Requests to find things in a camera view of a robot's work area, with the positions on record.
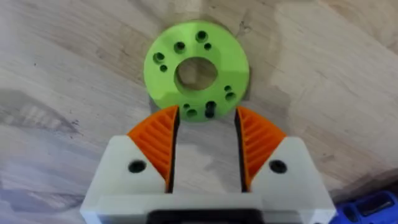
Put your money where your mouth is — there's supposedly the green disc with holes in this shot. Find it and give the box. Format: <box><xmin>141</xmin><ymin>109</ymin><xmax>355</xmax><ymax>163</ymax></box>
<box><xmin>143</xmin><ymin>19</ymin><xmax>251</xmax><ymax>123</ymax></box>

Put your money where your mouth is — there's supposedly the blue electric screwdriver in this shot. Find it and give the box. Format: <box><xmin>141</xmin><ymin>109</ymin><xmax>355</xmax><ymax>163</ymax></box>
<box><xmin>328</xmin><ymin>190</ymin><xmax>398</xmax><ymax>224</ymax></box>

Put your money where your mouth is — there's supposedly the right gripper white and orange left finger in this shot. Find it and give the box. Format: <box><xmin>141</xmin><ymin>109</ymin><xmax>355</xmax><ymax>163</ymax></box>
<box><xmin>80</xmin><ymin>105</ymin><xmax>181</xmax><ymax>224</ymax></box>

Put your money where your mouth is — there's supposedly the small black screw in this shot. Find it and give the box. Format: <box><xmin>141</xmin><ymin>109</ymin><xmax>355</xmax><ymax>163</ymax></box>
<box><xmin>204</xmin><ymin>100</ymin><xmax>217</xmax><ymax>119</ymax></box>

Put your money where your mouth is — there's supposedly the right gripper white and orange right finger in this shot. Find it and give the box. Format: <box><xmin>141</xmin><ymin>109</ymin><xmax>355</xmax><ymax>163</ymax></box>
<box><xmin>234</xmin><ymin>106</ymin><xmax>338</xmax><ymax>224</ymax></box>

